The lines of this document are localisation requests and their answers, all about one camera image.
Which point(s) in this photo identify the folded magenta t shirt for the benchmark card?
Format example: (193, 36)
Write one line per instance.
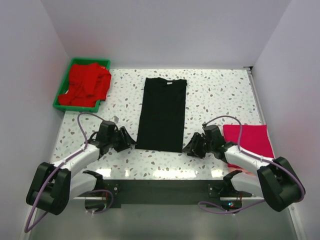
(251, 143)

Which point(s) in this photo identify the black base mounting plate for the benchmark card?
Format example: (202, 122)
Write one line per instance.
(117, 192)

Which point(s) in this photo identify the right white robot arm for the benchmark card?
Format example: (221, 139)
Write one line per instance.
(272, 179)

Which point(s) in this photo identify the red t shirt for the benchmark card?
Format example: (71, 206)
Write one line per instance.
(87, 85)

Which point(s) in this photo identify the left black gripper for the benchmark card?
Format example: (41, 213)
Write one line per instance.
(122, 140)

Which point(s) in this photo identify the green plastic tray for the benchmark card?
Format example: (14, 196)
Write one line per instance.
(63, 88)

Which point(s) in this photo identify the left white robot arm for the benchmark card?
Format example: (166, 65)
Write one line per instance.
(54, 184)

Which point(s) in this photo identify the black t shirt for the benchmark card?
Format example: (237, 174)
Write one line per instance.
(162, 117)

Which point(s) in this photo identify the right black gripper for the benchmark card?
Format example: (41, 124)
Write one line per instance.
(200, 144)

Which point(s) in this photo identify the folded pink t shirt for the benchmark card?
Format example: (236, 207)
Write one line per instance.
(242, 170)

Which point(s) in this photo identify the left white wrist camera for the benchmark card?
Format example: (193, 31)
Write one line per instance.
(115, 119)

